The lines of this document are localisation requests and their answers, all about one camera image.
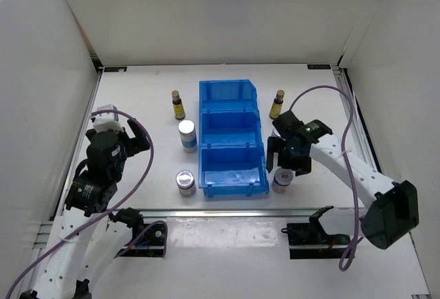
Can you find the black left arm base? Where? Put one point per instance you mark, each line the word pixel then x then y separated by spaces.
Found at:
pixel 151 241

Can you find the right brown yellow-label bottle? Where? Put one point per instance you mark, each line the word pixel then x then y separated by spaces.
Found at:
pixel 277 104

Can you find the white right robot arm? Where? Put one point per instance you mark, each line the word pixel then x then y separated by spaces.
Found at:
pixel 392 207

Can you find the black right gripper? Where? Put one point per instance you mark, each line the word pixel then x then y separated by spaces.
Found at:
pixel 302 165

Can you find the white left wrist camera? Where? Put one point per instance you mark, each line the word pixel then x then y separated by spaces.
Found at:
pixel 106 122

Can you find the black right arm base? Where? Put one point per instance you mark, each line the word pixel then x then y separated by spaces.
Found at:
pixel 308 240

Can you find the white blue tall jar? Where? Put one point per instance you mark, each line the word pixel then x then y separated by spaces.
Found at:
pixel 188 136
pixel 275 133

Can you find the blue plastic divided bin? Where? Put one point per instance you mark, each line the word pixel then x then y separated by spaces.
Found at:
pixel 231 149

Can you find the short red-label jar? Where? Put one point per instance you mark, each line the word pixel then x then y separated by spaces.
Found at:
pixel 281 180

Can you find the left aluminium frame rail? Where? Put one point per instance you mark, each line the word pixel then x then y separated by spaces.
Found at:
pixel 73 159

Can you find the short silver-lid jar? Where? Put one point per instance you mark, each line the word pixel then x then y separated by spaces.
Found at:
pixel 185 181

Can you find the left brown yellow-label bottle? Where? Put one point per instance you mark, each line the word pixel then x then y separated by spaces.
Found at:
pixel 178 108

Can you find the front aluminium frame rail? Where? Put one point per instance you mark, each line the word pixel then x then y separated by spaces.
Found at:
pixel 222 213

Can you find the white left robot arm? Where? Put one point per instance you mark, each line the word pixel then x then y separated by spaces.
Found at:
pixel 93 233

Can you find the brown yellow-label bottle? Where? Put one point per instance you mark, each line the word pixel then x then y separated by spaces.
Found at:
pixel 178 108
pixel 277 104

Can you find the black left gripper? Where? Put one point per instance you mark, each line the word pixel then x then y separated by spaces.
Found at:
pixel 139 142

